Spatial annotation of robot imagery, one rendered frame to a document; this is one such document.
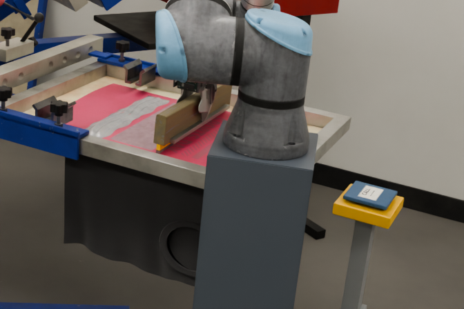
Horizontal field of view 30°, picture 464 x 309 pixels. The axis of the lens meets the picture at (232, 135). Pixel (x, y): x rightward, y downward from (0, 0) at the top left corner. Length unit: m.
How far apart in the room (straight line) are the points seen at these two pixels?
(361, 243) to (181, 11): 0.79
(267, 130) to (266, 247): 0.21
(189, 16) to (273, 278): 0.48
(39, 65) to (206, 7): 1.06
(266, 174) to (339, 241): 2.43
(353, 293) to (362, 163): 2.27
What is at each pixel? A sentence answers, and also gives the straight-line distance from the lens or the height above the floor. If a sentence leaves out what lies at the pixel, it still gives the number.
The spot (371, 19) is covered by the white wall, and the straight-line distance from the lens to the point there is 4.09.
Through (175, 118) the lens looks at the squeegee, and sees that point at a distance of 2.08.
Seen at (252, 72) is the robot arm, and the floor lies 1.35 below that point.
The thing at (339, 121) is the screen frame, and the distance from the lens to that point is 2.32.
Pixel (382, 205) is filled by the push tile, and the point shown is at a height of 0.97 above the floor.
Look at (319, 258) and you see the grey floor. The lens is 3.70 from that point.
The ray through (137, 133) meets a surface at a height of 0.95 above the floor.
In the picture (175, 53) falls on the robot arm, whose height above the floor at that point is 1.37.
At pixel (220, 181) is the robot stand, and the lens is 1.47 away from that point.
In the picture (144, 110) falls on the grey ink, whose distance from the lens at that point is 2.34.
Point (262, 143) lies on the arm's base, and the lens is 1.45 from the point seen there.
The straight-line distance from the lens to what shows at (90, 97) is 2.43.
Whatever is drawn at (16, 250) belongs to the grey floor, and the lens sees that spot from 3.59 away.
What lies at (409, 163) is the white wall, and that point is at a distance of 4.23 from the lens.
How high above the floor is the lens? 1.76
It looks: 21 degrees down
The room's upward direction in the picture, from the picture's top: 6 degrees clockwise
